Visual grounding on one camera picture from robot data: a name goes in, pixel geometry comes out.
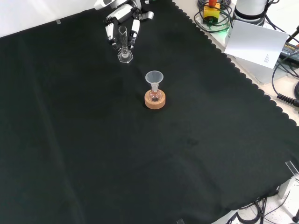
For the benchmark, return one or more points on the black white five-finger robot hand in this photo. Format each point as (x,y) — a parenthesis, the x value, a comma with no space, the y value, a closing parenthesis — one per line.
(122,12)

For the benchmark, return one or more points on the clear glass graduated cylinder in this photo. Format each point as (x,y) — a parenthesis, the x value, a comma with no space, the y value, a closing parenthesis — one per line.
(125,57)

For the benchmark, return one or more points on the clear round-bottom flask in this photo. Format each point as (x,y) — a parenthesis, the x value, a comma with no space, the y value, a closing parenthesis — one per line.
(155,95)

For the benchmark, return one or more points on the grey tape piece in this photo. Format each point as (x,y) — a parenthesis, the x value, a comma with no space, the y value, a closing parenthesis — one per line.
(180,221)
(58,22)

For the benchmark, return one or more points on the clear plastic funnel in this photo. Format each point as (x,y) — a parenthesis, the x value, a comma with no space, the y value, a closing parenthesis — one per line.
(154,78)

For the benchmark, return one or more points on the yellow stop button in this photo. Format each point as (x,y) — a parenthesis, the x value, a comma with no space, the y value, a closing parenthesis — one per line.
(211,12)

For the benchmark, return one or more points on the black cloth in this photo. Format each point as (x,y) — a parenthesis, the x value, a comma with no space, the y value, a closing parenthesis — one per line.
(93,140)

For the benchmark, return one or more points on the pale board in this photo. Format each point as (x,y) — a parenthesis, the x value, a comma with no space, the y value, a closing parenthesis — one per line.
(254,42)

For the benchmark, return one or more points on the grey box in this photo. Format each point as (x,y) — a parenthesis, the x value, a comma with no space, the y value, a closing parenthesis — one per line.
(261,74)

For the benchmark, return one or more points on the black power adapter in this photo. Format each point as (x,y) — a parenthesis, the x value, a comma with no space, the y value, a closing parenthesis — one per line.
(290,50)

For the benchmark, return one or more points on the clear tape strip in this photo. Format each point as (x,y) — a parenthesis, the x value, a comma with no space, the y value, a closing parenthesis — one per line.
(292,166)

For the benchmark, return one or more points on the white metal bracket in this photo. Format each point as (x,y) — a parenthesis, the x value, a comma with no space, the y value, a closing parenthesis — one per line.
(286,186)

